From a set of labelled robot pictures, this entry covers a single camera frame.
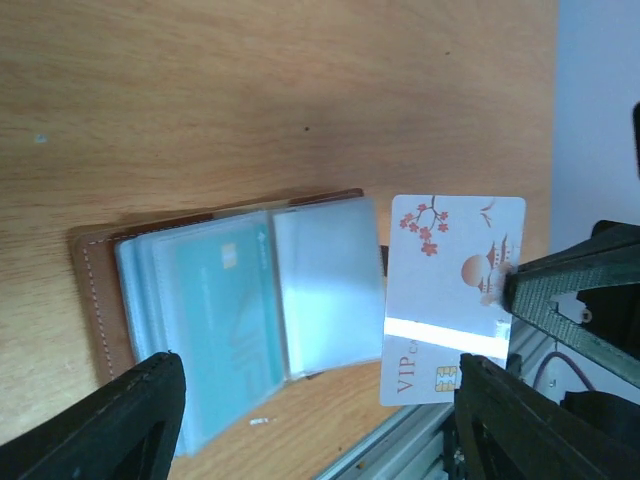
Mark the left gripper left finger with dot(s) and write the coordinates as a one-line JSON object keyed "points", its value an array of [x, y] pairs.
{"points": [[127, 429]]}

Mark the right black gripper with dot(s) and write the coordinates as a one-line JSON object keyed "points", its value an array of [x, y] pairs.
{"points": [[587, 298]]}

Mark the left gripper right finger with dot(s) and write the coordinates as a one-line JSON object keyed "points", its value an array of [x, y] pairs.
{"points": [[508, 430]]}

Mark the teal card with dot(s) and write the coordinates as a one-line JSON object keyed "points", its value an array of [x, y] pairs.
{"points": [[227, 305]]}

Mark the brown leather card holder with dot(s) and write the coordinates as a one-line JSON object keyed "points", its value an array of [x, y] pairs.
{"points": [[329, 283]]}

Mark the aluminium front rail frame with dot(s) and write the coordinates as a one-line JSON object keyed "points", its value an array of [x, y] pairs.
{"points": [[416, 442]]}

